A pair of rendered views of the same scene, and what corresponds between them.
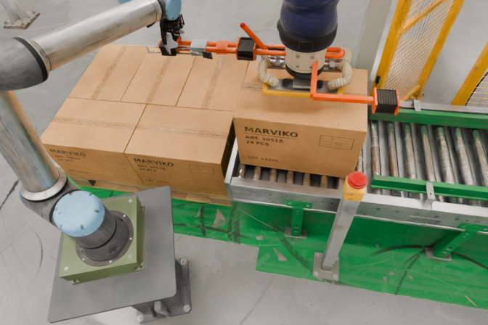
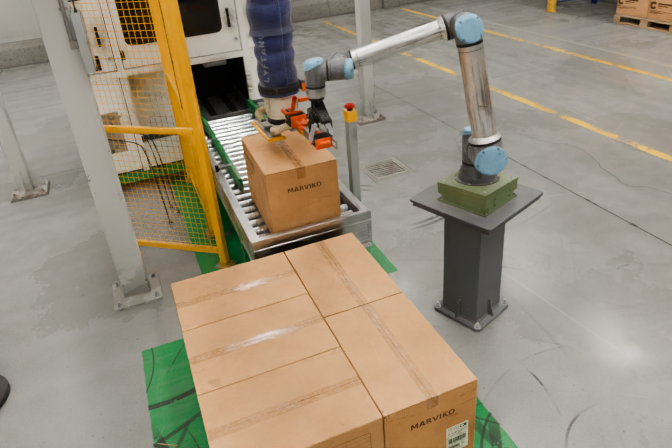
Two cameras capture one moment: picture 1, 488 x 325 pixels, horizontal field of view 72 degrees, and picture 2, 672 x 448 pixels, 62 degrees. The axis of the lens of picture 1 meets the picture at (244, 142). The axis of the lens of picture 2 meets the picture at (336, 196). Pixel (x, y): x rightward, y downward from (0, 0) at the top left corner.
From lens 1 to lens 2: 3.51 m
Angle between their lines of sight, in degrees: 87
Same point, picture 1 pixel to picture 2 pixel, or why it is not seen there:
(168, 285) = not seen: hidden behind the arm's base
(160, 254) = not seen: hidden behind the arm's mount
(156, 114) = (332, 300)
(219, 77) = (235, 284)
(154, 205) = (431, 196)
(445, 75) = (92, 247)
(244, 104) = (320, 159)
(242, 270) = (405, 275)
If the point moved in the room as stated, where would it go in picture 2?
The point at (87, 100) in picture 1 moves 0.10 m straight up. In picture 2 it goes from (367, 383) to (366, 364)
